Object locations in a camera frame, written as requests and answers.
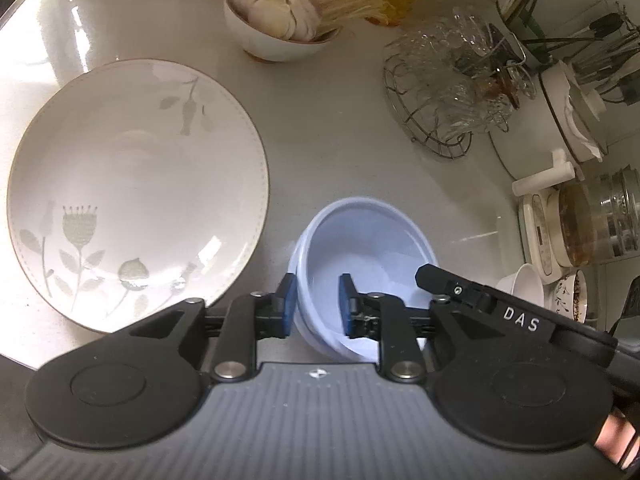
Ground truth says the person's right hand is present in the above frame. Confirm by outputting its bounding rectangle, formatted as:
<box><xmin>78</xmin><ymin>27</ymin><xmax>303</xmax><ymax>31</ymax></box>
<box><xmin>594</xmin><ymin>404</ymin><xmax>639</xmax><ymax>470</ymax></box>

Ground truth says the small white ceramic bowl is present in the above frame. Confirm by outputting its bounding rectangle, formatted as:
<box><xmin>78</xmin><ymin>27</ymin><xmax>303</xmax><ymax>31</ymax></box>
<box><xmin>496</xmin><ymin>263</ymin><xmax>544</xmax><ymax>308</ymax></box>

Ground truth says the light blue plastic bowl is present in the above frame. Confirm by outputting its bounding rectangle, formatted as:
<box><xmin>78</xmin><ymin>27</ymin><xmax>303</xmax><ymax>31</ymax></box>
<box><xmin>288</xmin><ymin>197</ymin><xmax>437</xmax><ymax>363</ymax></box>

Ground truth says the glass kettle on base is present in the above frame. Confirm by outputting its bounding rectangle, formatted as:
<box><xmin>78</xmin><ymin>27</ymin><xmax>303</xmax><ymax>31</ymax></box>
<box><xmin>518</xmin><ymin>166</ymin><xmax>639</xmax><ymax>285</ymax></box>

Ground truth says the bowl with onion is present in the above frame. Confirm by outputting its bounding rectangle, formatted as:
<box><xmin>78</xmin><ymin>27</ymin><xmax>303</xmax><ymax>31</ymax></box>
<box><xmin>224</xmin><ymin>0</ymin><xmax>341</xmax><ymax>63</ymax></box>

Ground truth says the hanging utensil rack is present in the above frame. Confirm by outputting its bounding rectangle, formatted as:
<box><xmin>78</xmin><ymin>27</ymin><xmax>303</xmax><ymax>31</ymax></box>
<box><xmin>523</xmin><ymin>2</ymin><xmax>639</xmax><ymax>106</ymax></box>

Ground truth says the white electric cooker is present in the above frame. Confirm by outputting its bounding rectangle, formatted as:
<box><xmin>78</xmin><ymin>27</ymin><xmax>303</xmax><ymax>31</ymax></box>
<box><xmin>490</xmin><ymin>61</ymin><xmax>606</xmax><ymax>197</ymax></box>

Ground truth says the small patterned bowl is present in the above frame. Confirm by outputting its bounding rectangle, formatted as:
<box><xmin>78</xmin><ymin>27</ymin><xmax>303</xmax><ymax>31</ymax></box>
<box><xmin>551</xmin><ymin>270</ymin><xmax>588</xmax><ymax>323</ymax></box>

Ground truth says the wire rack with glass cups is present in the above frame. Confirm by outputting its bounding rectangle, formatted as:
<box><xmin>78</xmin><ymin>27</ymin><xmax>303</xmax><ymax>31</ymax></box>
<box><xmin>383</xmin><ymin>6</ymin><xmax>537</xmax><ymax>160</ymax></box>

